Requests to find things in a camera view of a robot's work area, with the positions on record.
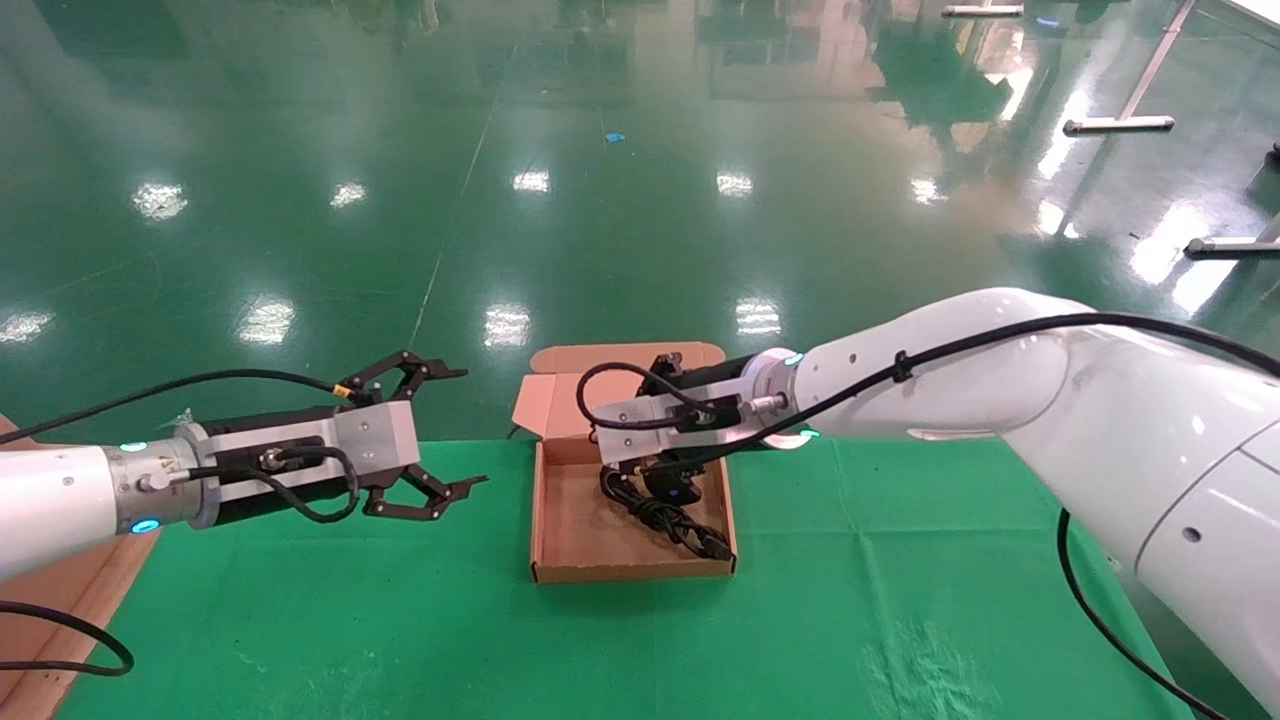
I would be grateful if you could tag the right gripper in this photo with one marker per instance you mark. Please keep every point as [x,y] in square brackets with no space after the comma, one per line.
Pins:
[625,445]

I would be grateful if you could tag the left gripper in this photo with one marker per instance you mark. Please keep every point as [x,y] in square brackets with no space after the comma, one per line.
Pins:
[380,435]

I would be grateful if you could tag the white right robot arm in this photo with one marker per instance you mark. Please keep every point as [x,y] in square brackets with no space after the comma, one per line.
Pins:
[1100,420]

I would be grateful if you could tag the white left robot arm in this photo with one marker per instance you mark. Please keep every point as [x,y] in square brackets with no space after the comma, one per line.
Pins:
[50,500]

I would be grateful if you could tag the open flat cardboard box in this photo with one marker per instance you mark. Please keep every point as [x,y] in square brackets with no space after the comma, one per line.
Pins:
[570,540]

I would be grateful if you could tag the tall brown cardboard box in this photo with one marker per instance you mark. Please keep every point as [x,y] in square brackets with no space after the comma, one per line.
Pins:
[30,640]

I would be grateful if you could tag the clipped green table cloth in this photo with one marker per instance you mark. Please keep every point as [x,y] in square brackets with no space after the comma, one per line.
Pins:
[400,620]

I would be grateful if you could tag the clear plastic floor scrap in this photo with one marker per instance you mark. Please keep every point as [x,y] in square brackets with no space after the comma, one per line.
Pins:
[180,416]

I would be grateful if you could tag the flat brown board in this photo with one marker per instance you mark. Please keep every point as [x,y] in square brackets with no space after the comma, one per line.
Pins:
[125,570]

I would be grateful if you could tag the white table foot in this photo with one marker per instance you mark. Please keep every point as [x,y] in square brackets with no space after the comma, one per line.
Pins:
[980,12]

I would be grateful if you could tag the white table with T legs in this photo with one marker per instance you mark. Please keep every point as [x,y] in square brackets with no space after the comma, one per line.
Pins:
[1115,126]

